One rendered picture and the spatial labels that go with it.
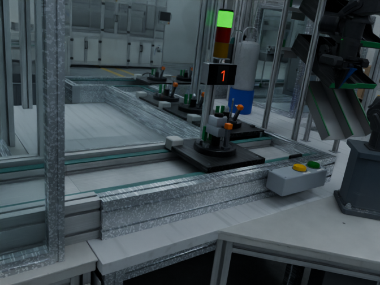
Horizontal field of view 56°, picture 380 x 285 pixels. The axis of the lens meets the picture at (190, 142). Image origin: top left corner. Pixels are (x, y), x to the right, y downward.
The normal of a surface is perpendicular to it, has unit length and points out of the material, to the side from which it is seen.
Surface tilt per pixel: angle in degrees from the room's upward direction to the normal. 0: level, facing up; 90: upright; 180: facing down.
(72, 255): 0
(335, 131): 45
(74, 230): 90
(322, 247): 0
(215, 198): 90
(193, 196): 90
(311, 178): 90
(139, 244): 0
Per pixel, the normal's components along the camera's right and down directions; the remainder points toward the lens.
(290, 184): 0.57, 0.31
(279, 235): 0.11, -0.94
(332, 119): 0.37, -0.44
